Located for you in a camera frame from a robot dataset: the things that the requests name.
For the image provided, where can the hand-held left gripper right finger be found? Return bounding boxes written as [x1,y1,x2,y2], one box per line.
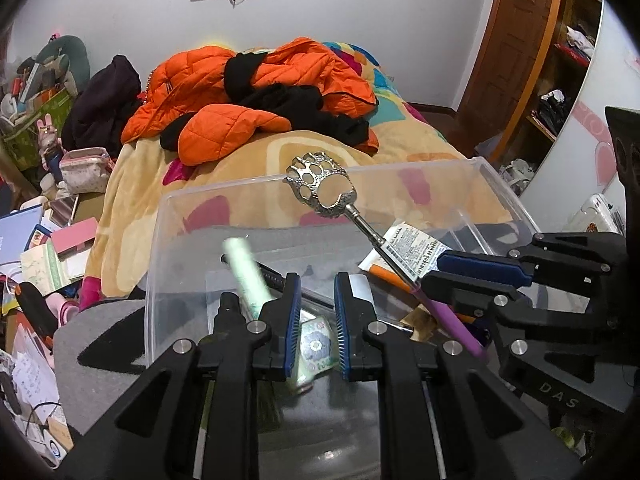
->
[334,272,583,480]

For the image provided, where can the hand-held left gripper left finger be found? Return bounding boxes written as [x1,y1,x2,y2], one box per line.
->
[55,272,303,480]

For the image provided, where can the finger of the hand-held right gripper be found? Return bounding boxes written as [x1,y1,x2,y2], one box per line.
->
[435,232,627,287]
[420,270,617,332]

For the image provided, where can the pale green tube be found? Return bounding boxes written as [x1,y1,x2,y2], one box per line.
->
[223,237,273,318]

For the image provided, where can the clear plastic storage bin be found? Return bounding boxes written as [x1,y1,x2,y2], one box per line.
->
[144,156,538,461]

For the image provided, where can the metal claw back scratcher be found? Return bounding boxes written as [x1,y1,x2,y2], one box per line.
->
[284,152,488,358]

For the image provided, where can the green round-print packet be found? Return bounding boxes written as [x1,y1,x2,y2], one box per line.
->
[295,310,341,393]

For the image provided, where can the black pen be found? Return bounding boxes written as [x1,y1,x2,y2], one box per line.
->
[222,255,336,311]

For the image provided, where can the green spray bottle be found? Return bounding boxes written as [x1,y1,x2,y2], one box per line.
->
[212,291,283,431]

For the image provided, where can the white tube with orange cap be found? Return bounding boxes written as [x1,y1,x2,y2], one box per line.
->
[357,221,451,293]

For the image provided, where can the white sneakers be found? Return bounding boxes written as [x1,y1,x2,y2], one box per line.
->
[500,158,538,193]

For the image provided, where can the white suitcase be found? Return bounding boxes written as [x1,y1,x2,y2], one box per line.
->
[570,192,626,233]

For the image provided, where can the grey felt mat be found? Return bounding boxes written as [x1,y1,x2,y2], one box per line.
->
[52,300,151,436]

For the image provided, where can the colourful patterned blanket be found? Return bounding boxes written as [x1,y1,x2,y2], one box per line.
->
[82,42,516,301]

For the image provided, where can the wooden shelf unit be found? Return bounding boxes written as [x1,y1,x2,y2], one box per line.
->
[492,0,606,171]

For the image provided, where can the black garment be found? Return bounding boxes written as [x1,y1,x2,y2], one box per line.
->
[160,52,371,153]

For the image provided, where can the brown wooden door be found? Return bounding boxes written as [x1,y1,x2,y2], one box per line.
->
[457,0,566,121]

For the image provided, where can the white sliding wardrobe door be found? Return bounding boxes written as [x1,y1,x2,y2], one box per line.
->
[520,0,640,231]

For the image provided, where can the pink notebook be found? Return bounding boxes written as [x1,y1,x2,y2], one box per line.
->
[50,217,98,256]

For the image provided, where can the black and orange tool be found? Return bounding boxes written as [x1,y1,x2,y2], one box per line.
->
[15,282,58,346]

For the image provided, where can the pink floral pouch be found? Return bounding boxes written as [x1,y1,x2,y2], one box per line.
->
[59,147,113,195]

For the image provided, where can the orange puffer jacket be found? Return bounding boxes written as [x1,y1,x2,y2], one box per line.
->
[121,36,378,167]

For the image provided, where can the dark purple garment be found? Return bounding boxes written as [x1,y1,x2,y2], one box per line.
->
[61,55,142,161]

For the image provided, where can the rabbit figurine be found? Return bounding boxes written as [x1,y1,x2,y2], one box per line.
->
[36,114,65,181]

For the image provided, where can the green cardboard box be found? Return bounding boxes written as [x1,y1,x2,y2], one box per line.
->
[2,87,76,171]

